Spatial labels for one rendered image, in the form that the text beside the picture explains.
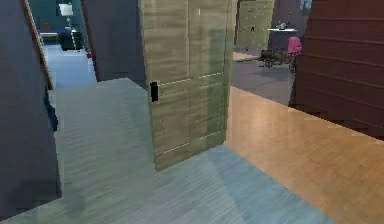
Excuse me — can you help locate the black door handle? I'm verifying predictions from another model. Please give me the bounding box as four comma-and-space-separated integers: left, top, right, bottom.
149, 81, 160, 103

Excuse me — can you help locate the white desk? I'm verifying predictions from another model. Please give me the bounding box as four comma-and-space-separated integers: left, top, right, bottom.
267, 27, 299, 34

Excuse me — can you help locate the dark brown wooden cabinet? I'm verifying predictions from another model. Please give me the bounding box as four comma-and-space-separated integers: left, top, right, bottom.
288, 0, 384, 140

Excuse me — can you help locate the dark armchair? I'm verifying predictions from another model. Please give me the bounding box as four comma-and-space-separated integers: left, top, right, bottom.
57, 29, 84, 52

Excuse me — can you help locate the brown wooden door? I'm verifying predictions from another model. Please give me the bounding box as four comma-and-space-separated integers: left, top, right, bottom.
20, 0, 55, 91

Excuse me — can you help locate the olive wooden room door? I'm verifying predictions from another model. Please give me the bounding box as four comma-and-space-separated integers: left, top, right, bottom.
138, 0, 238, 172

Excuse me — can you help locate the olive chest of drawers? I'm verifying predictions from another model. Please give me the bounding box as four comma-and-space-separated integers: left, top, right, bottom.
235, 0, 276, 51

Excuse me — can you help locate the dark clutter on floor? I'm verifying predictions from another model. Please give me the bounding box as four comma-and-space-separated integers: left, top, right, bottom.
257, 49, 296, 69

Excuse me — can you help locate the white floor lamp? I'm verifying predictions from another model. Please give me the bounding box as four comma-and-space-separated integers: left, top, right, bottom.
58, 3, 75, 32

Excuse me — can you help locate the pink office chair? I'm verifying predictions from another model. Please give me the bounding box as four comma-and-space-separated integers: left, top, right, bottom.
285, 36, 304, 74

